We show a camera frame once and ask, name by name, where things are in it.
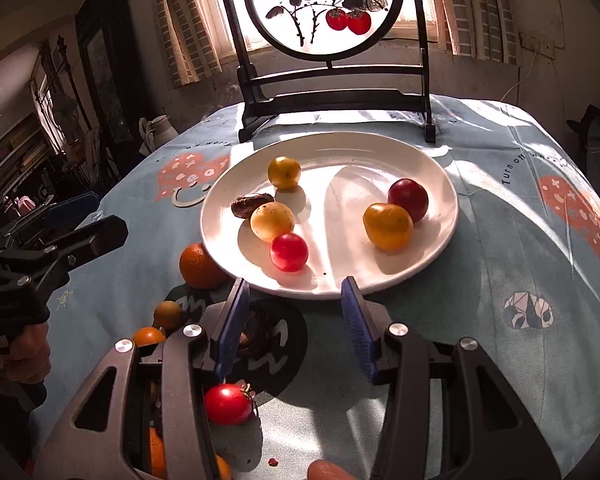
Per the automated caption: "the small orange mandarin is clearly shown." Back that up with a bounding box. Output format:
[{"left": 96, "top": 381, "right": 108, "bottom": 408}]
[{"left": 132, "top": 326, "right": 166, "bottom": 348}]

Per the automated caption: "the red cherry tomato with stem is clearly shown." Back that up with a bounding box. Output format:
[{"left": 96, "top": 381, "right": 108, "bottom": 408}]
[{"left": 204, "top": 382, "right": 256, "bottom": 426}]

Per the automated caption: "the small dark dried date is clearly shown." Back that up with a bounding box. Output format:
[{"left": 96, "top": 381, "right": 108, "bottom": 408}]
[{"left": 230, "top": 193, "right": 275, "bottom": 220}]

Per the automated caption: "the yellow round fruit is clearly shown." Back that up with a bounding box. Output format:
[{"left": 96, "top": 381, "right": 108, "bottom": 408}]
[{"left": 249, "top": 202, "right": 294, "bottom": 243}]

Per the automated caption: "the small yellow tomato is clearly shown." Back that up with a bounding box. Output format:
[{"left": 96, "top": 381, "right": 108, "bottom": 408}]
[{"left": 268, "top": 156, "right": 302, "bottom": 191}]

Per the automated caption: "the yellow-orange round fruit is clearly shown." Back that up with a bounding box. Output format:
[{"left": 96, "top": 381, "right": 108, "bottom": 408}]
[{"left": 363, "top": 203, "right": 414, "bottom": 252}]

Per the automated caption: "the dark red cherry tomato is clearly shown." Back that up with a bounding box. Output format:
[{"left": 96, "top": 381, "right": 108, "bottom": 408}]
[{"left": 388, "top": 178, "right": 429, "bottom": 223}]

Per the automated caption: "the large orange mandarin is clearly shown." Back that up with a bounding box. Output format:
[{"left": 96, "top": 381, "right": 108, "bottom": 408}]
[{"left": 149, "top": 427, "right": 166, "bottom": 479}]

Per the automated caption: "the small orange kumquat fruit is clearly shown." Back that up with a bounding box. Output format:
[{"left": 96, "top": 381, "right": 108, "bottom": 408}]
[{"left": 215, "top": 455, "right": 233, "bottom": 480}]

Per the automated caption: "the person's left hand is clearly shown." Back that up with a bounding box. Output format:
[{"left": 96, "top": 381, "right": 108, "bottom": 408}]
[{"left": 0, "top": 323, "right": 52, "bottom": 396}]

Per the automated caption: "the person's right hand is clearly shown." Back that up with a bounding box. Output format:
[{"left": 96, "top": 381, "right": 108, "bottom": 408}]
[{"left": 306, "top": 460, "right": 355, "bottom": 480}]

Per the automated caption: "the orange mandarin near plate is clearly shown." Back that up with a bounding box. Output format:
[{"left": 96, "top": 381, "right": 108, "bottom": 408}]
[{"left": 178, "top": 243, "right": 227, "bottom": 289}]

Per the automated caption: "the small tan longan fruit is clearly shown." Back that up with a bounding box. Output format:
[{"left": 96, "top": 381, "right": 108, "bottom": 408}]
[{"left": 152, "top": 300, "right": 183, "bottom": 334}]

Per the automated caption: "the white ceramic jug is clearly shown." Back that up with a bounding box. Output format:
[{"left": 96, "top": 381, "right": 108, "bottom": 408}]
[{"left": 138, "top": 115, "right": 178, "bottom": 156}]

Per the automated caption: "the dark wrinkled fruit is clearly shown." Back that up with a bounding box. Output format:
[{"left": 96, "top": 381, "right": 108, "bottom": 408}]
[{"left": 237, "top": 310, "right": 275, "bottom": 360}]

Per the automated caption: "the white oval plate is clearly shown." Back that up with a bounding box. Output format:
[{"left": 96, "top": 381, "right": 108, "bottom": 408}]
[{"left": 200, "top": 132, "right": 460, "bottom": 300}]

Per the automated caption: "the black framed round screen ornament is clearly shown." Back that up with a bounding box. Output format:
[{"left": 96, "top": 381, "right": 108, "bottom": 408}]
[{"left": 222, "top": 0, "right": 437, "bottom": 143}]

